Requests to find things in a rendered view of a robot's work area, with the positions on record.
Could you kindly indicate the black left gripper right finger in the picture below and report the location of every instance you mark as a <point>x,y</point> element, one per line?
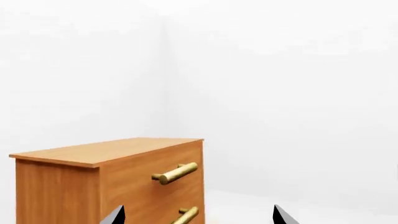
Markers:
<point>282,217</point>

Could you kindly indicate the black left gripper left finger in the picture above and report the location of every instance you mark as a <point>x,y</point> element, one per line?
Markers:
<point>117,217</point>

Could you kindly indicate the wooden drawer cabinet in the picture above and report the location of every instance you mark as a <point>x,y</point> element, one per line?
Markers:
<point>77,177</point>

